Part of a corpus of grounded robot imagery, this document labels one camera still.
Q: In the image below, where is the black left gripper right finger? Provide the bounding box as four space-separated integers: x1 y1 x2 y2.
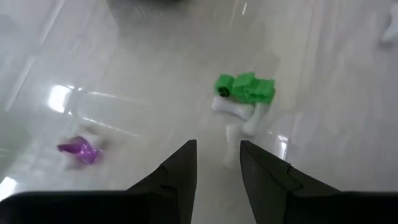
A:
239 140 343 224

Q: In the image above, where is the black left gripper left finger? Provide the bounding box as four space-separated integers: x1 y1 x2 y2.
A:
124 139 197 224

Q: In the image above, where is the white plastic bone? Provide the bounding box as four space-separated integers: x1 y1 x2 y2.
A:
211 96 256 121
242 102 269 138

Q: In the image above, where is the purple translucent witch hat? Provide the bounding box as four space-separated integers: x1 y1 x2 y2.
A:
57 135 102 165

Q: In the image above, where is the green plastic Halloween toy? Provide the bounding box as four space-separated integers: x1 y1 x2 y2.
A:
214 72 276 105

